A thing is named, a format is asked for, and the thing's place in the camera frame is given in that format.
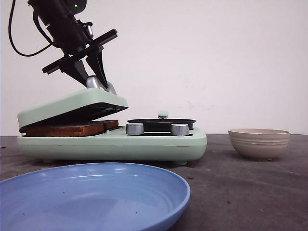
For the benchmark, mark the toast bread slice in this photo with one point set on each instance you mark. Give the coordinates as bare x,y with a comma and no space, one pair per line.
110,125
75,130

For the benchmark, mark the right silver control knob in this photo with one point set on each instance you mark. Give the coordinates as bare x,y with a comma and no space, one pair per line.
179,129

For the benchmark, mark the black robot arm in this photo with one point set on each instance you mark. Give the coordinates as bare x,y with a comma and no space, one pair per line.
45,10

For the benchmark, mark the black round frying pan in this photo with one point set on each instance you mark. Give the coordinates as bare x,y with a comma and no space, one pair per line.
162,123

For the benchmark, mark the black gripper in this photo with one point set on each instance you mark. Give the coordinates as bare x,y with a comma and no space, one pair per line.
75,39

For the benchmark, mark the silver control knob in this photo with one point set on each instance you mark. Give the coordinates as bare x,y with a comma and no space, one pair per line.
179,129
134,129

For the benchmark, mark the blue plastic plate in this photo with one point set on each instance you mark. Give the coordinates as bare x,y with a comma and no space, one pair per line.
93,197

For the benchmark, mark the left silver control knob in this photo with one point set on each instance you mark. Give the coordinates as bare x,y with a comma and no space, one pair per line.
134,129

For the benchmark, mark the beige ribbed bowl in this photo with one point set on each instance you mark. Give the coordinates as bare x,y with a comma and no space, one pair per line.
257,143

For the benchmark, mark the mint green breakfast maker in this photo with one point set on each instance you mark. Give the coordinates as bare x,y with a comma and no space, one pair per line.
95,103

